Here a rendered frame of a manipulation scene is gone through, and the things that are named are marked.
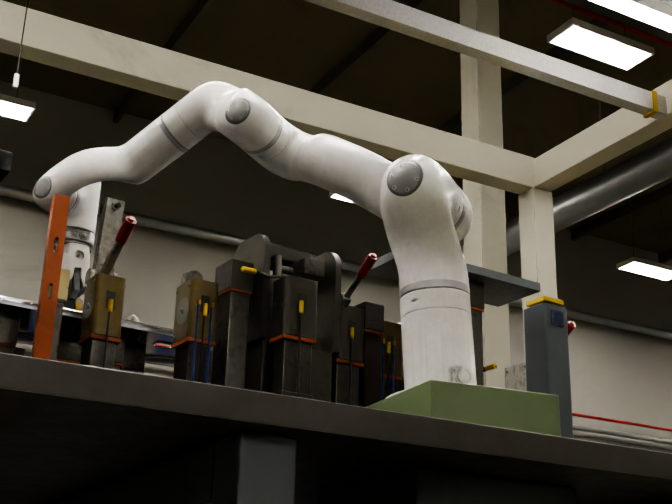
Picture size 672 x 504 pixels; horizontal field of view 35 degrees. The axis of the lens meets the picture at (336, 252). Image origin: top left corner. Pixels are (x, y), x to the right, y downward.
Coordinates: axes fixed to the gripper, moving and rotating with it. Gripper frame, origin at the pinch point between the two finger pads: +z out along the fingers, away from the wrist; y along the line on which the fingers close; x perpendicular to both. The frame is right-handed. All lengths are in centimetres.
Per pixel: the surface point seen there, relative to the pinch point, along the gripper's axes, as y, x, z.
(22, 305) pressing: -15.6, 13.0, 3.7
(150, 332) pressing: -11.7, -14.0, 2.9
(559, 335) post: -42, -96, -5
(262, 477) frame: -89, 2, 42
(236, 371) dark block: -29.8, -24.4, 12.7
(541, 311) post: -41, -92, -10
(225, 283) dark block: -28.0, -21.7, -4.6
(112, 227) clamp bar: -21.7, -0.2, -13.0
